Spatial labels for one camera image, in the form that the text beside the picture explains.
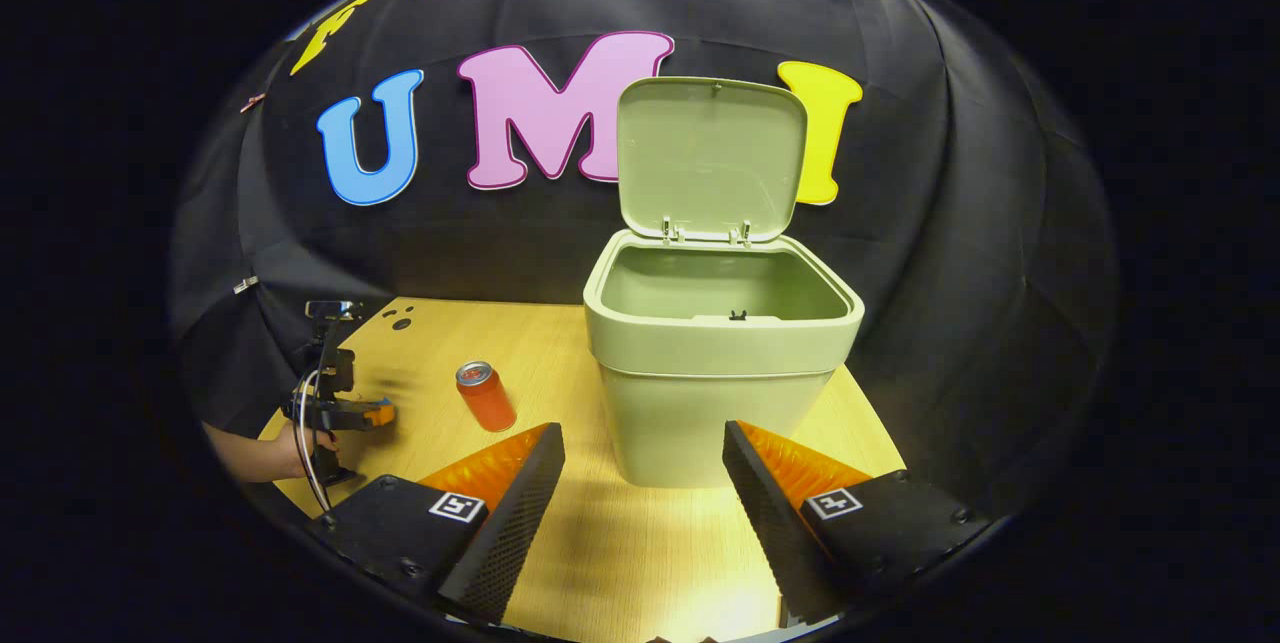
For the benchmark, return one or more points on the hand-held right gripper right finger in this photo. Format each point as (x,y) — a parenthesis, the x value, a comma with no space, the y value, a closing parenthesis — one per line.
(770,523)

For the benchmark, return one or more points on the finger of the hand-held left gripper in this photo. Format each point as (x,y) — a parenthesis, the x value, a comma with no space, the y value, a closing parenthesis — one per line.
(378,414)

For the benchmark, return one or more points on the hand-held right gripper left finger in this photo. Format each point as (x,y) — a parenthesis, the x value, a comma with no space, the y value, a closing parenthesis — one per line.
(510,533)

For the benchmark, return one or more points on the red pop can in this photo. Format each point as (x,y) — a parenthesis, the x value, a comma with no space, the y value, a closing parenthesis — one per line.
(488,401)

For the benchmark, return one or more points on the pale green desktop garbage bin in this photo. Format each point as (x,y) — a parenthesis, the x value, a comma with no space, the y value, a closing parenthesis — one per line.
(690,413)

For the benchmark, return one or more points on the wooden desktop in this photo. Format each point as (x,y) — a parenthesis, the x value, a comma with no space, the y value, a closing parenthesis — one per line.
(560,353)

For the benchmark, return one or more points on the silver backdrop clip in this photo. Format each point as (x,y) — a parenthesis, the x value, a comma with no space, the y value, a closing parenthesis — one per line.
(245,284)

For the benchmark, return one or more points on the copper backdrop clip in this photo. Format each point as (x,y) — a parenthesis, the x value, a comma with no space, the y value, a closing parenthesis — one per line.
(252,103)

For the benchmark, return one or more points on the black backdrop cloth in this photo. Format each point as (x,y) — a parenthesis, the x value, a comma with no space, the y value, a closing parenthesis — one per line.
(950,223)

